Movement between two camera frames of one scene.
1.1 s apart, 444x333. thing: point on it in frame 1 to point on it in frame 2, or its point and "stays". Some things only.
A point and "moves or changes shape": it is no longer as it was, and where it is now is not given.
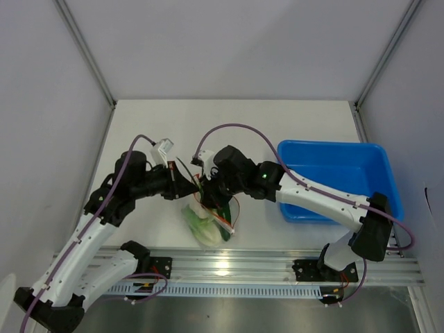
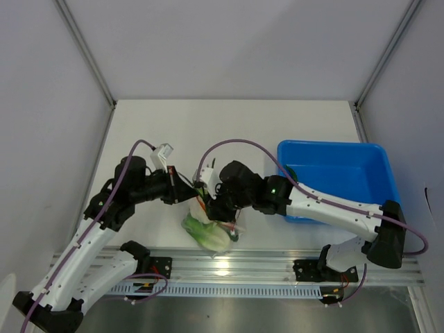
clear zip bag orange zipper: [212, 228] moves or changes shape
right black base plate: [309, 270] stays
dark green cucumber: [225, 234] moves or changes shape
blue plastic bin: [361, 169] stays
